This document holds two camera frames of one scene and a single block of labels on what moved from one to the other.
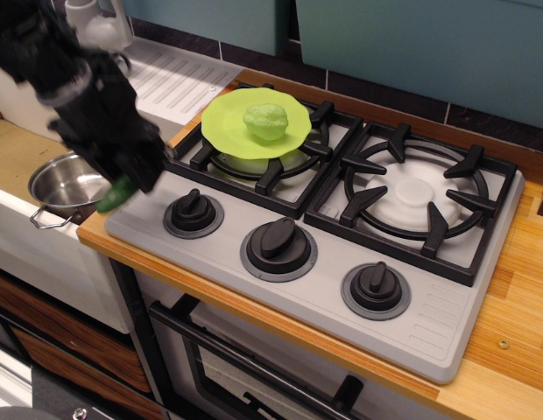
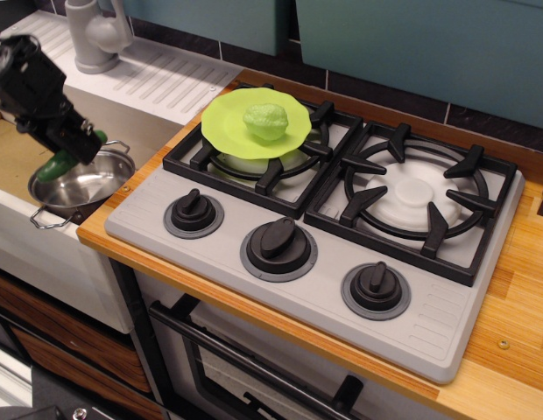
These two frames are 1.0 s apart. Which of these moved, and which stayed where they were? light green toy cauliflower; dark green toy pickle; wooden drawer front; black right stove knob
Moved: dark green toy pickle
Stayed: wooden drawer front; light green toy cauliflower; black right stove knob
